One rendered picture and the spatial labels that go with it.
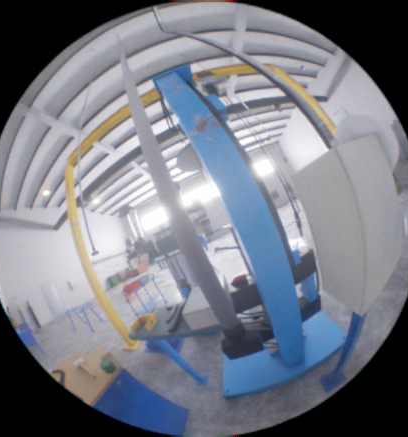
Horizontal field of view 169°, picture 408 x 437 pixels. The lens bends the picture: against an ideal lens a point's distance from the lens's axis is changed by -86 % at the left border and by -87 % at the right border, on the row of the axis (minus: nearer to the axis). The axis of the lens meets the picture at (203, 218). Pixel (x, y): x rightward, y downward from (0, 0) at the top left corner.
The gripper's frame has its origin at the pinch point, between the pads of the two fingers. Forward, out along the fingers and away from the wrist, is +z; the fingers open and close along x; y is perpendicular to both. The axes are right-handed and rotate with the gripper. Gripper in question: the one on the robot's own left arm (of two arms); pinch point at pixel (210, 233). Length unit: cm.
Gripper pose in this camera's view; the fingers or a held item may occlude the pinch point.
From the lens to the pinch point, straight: 120.3
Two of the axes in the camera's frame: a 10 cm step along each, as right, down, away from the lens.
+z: 4.2, 9.1, -0.6
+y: 8.6, -4.2, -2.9
